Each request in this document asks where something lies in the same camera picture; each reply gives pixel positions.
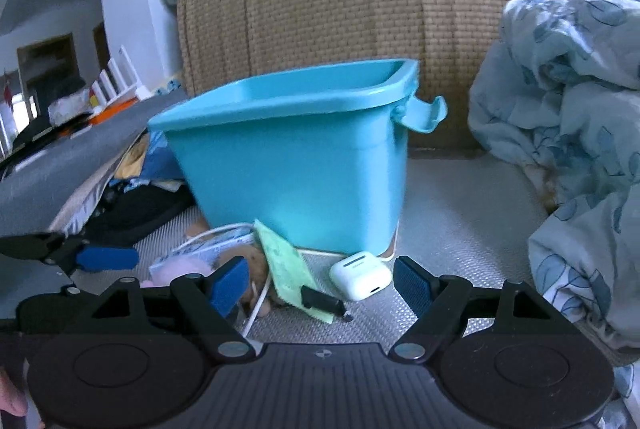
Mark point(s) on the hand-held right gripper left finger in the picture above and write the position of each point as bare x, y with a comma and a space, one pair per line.
227, 284

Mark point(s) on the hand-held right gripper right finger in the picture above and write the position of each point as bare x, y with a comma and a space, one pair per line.
412, 284

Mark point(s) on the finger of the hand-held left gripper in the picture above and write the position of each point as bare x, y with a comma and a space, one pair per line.
107, 257

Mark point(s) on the blue plastic bin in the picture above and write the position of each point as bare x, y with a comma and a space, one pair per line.
295, 159

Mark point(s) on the person's left hand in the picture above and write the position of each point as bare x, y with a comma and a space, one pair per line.
10, 394

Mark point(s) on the brown plush toy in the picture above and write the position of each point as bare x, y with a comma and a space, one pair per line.
250, 259

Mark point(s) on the white blue label packet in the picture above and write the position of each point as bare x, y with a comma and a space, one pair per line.
200, 251

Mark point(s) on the white earbuds case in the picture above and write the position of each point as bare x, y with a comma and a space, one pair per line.
361, 275

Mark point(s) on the black bag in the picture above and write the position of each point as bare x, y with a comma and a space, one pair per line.
140, 211

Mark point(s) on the beige cloth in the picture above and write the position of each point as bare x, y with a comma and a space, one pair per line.
82, 204

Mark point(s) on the green paper card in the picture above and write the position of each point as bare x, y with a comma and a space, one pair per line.
287, 271

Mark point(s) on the yellow cloth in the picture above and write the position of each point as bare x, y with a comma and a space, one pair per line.
132, 161

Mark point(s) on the grey board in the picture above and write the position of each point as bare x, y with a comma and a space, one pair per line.
65, 164

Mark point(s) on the blue cloth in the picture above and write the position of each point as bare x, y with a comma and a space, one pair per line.
160, 159

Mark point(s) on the white slatted rack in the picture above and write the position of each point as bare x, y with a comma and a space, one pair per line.
117, 79

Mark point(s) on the blue floral blanket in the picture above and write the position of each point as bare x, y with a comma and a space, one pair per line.
565, 109

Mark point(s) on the woven straw mattress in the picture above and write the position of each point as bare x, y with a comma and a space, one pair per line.
350, 9

